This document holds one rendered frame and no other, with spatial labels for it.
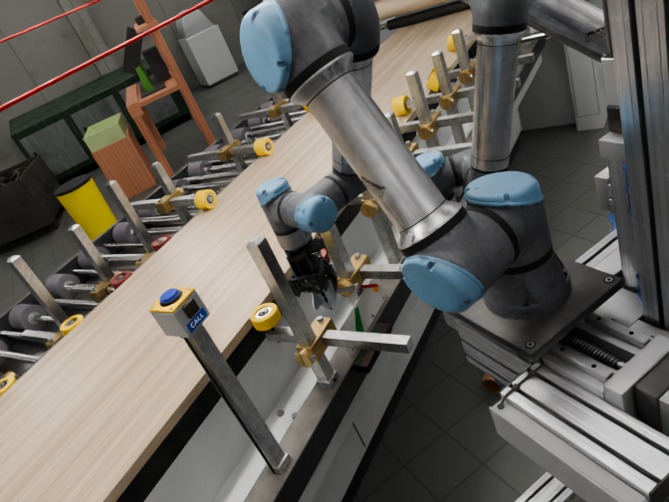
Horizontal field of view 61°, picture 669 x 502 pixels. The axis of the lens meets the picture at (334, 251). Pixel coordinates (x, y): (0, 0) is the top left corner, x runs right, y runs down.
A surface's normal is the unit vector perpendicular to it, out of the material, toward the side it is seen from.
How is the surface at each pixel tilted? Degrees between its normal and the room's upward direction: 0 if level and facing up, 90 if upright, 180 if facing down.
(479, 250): 63
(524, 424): 0
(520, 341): 0
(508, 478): 0
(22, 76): 90
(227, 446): 90
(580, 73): 90
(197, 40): 90
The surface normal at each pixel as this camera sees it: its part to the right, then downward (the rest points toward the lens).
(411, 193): 0.01, 0.10
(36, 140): 0.49, 0.29
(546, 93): -0.44, 0.60
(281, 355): 0.82, -0.02
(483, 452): -0.36, -0.80
